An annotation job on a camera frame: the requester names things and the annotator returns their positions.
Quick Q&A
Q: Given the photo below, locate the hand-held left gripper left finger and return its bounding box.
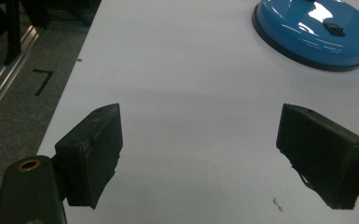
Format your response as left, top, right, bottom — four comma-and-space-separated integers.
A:
54, 103, 124, 210

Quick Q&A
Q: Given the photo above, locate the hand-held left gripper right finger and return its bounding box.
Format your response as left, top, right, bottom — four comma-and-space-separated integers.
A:
275, 103, 359, 210

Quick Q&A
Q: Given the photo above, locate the blue round lamp base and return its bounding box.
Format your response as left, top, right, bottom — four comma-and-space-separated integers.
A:
251, 0, 359, 73

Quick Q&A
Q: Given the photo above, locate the black metal stand leg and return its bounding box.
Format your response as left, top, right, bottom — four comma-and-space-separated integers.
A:
3, 0, 22, 66

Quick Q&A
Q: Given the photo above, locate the aluminium frame rail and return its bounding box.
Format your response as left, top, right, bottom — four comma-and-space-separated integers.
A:
0, 25, 40, 130

